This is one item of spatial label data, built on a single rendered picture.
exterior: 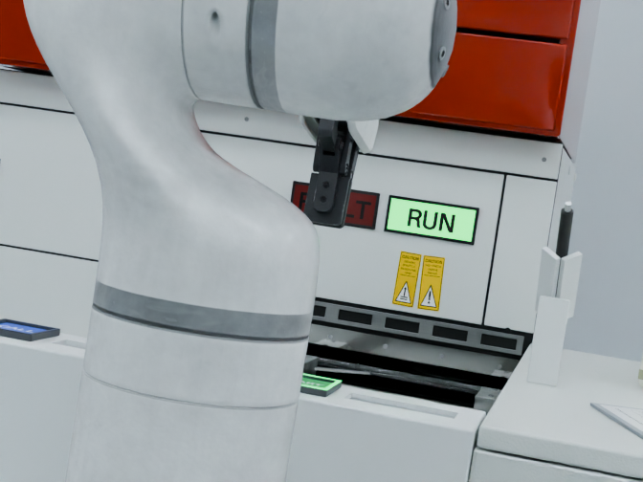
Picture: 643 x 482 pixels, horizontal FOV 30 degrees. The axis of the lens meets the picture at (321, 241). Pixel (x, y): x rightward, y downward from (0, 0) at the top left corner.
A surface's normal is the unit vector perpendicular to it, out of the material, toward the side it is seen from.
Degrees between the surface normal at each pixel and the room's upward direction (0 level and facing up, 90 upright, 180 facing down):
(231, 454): 90
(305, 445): 90
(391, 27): 104
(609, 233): 90
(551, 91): 90
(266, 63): 128
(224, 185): 32
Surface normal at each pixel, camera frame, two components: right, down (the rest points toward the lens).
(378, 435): -0.23, 0.02
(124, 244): -0.65, -0.08
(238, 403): 0.51, 0.12
